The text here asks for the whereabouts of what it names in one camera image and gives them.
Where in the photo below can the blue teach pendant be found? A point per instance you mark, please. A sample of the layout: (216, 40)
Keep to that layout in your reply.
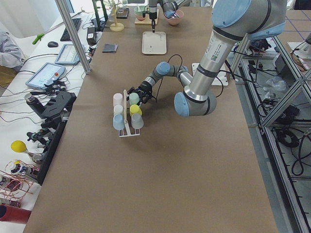
(67, 56)
(46, 75)

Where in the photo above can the stacked mint green bowls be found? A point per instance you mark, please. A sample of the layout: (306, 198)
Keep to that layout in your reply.
(138, 10)

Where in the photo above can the light blue plastic cup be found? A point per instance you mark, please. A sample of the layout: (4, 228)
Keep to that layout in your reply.
(118, 122)

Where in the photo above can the wooden cutting board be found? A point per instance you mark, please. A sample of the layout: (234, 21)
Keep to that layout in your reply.
(146, 20)

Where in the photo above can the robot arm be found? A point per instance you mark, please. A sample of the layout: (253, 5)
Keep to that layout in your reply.
(169, 7)
(232, 20)

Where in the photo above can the white wire cup rack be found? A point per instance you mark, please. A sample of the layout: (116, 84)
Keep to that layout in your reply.
(128, 131)

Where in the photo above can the blue teach pendant near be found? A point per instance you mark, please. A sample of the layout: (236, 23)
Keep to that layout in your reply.
(46, 75)

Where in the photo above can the black computer mouse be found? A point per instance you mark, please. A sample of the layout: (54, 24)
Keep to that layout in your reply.
(52, 44)

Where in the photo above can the folded grey cloth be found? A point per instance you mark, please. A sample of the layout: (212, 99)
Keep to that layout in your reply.
(110, 48)

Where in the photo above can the copper wire bottle rack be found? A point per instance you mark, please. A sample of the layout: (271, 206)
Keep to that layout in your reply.
(18, 184)

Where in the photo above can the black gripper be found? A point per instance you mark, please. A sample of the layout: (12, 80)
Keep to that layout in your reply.
(152, 15)
(145, 88)

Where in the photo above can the pink plastic cup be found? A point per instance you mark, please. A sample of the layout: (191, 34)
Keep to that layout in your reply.
(118, 99)

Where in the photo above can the black water bottle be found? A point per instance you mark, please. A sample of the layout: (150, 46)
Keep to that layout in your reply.
(35, 104)

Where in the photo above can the mint green plastic cup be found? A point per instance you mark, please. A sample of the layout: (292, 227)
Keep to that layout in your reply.
(134, 99)

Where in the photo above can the black metal stand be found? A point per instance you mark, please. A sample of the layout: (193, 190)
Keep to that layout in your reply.
(52, 115)

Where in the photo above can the cream rabbit serving tray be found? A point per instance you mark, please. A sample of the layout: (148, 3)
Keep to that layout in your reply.
(154, 43)

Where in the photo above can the pink bowl with ice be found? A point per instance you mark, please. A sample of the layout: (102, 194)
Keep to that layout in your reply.
(176, 18)

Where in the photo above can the wooden mug tree stand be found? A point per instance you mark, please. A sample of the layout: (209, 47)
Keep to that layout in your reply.
(114, 5)

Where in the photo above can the yellow lemon toy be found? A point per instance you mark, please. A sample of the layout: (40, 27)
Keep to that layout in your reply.
(18, 146)

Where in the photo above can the grey plastic cup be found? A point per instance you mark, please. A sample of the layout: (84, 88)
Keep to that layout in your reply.
(137, 121)

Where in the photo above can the aluminium frame post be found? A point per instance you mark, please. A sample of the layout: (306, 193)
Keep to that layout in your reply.
(64, 12)

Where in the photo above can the cream white plastic cup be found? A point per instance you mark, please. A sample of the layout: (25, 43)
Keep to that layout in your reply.
(118, 110)

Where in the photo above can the yellow plastic cup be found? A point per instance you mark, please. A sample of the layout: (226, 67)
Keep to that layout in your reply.
(135, 109)

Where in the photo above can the blue teach pendant far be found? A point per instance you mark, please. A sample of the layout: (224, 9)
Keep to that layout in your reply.
(67, 56)

